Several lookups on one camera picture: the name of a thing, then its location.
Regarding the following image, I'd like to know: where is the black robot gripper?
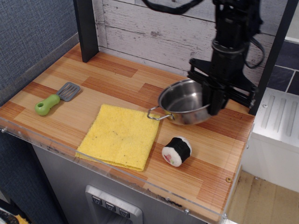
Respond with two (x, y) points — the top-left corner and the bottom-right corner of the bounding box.
(188, 41), (256, 116)

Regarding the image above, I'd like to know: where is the stainless steel pot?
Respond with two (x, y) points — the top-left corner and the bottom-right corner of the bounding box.
(147, 79), (212, 125)

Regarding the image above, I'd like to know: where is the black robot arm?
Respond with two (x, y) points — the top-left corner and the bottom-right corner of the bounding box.
(188, 0), (265, 116)

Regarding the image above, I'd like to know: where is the plush sushi roll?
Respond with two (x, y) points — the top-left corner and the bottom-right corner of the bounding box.
(162, 136), (192, 167)

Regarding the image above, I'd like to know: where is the white ridged cabinet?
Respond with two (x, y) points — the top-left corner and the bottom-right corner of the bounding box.
(241, 88), (299, 192)

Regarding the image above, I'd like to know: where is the yellow folded cloth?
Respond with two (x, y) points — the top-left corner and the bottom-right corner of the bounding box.
(76, 104), (159, 172)

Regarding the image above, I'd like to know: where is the silver dispenser button panel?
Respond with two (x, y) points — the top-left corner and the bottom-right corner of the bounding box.
(85, 185), (143, 224)

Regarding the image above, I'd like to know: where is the yellow object at corner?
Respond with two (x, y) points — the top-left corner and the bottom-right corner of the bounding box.
(0, 209), (30, 224)

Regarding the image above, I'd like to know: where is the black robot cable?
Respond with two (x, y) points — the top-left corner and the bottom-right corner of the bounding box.
(141, 0), (266, 69)

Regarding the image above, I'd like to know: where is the black right frame post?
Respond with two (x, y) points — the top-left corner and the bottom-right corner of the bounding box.
(248, 0), (298, 115)

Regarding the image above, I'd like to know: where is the black frame post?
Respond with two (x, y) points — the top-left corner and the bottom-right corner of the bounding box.
(73, 0), (99, 63)
(248, 0), (298, 115)

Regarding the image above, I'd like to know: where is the green handled grey spatula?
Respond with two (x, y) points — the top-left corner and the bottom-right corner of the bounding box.
(35, 82), (80, 116)

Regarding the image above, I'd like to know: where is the black left frame post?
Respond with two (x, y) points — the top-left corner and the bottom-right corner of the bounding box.
(73, 0), (99, 63)

